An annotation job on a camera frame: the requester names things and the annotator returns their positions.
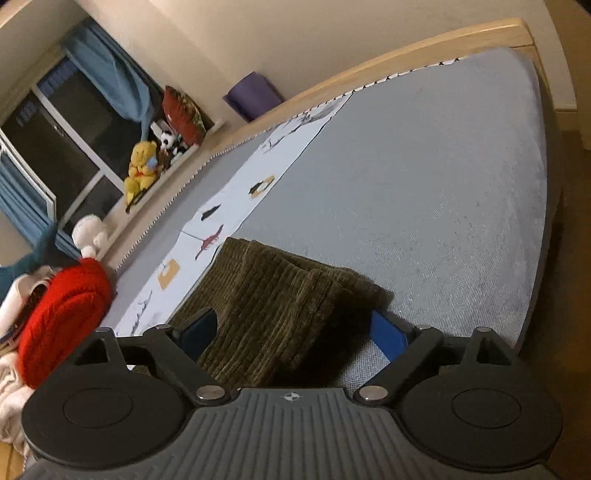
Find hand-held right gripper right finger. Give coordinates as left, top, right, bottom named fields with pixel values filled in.
left=353, top=310, right=519, bottom=409

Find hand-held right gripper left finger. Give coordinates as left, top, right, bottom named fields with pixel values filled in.
left=69, top=307, right=232, bottom=409

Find olive green corduroy pants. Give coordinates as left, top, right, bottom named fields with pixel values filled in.
left=172, top=237, right=385, bottom=387

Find grey bed mattress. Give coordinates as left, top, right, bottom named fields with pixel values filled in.
left=99, top=46, right=551, bottom=393

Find red folded blanket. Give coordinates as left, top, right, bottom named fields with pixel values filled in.
left=17, top=257, right=115, bottom=389

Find white printed sheet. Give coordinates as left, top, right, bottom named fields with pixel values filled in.
left=112, top=94, right=355, bottom=339

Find white plush toy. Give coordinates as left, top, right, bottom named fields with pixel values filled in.
left=71, top=214, right=110, bottom=259

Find yellow bear plush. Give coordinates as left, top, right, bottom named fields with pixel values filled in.
left=123, top=140, right=163, bottom=205

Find white navy folded blanket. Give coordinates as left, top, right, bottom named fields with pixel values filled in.
left=0, top=265, right=57, bottom=346

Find blue shark plush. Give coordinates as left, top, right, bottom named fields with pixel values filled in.
left=0, top=220, right=71, bottom=294

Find panda plush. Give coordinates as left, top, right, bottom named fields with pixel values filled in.
left=159, top=130, right=182, bottom=156

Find white folded quilt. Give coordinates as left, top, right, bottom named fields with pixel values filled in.
left=0, top=348, right=43, bottom=459

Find blue curtain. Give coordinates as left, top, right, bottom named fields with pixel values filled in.
left=0, top=152, right=80, bottom=260
left=61, top=24, right=154, bottom=140

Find red cushion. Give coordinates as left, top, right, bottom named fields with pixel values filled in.
left=161, top=85, right=208, bottom=145

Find purple rolled mat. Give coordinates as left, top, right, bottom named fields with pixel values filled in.
left=223, top=71, right=286, bottom=123

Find window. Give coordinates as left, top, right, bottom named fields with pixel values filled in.
left=0, top=59, right=141, bottom=224

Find wooden bed frame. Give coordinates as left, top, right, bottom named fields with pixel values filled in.
left=108, top=17, right=580, bottom=278

